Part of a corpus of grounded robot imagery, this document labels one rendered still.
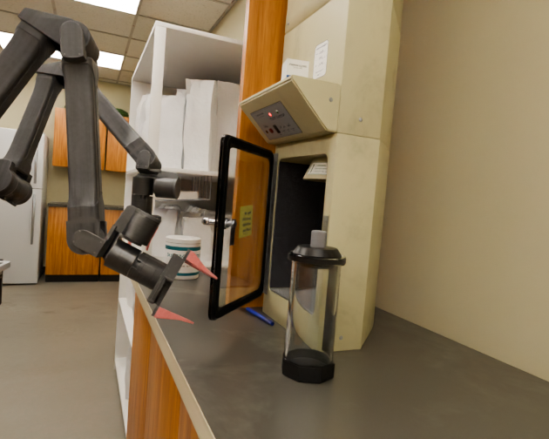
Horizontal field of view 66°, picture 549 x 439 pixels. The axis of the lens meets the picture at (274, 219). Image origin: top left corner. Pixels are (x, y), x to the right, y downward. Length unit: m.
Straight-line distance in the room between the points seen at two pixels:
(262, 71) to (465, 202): 0.66
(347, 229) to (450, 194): 0.41
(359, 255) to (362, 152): 0.22
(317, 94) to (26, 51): 0.56
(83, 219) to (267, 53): 0.71
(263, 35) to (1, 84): 0.68
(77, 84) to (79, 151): 0.13
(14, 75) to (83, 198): 0.26
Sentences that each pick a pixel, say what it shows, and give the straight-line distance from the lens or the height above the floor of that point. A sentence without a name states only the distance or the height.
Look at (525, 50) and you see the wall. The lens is 1.20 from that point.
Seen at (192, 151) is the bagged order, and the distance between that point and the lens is 2.13.
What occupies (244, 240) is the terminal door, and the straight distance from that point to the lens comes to 1.03.
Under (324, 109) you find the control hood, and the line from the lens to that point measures 0.90.
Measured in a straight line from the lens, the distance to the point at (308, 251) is 0.76.
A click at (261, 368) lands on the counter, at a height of 0.94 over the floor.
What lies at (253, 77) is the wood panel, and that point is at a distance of 1.25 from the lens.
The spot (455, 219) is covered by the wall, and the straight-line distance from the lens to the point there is 1.23.
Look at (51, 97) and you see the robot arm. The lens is 1.47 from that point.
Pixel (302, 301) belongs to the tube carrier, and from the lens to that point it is 0.77.
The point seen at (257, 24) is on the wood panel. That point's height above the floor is 1.74.
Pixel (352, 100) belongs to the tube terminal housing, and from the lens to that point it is 0.94.
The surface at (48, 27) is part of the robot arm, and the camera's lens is 0.96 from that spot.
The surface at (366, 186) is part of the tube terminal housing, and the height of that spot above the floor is 1.30.
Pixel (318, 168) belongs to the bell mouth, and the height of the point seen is 1.34.
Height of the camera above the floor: 1.27
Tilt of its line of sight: 3 degrees down
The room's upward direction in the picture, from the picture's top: 5 degrees clockwise
